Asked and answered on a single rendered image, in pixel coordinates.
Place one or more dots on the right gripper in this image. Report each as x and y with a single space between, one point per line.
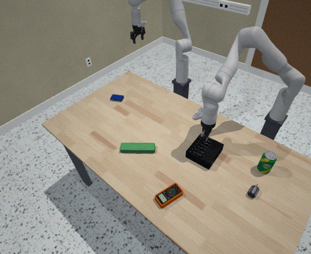
137 31

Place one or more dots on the black lighting desk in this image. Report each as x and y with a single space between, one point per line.
204 153

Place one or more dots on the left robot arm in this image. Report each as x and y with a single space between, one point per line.
252 37

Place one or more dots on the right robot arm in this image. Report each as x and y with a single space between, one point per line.
181 46

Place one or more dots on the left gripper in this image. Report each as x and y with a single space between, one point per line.
206 129

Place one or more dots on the orange digital multimeter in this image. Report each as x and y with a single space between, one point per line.
168 195

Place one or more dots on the green drink can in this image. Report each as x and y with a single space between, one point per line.
266 162

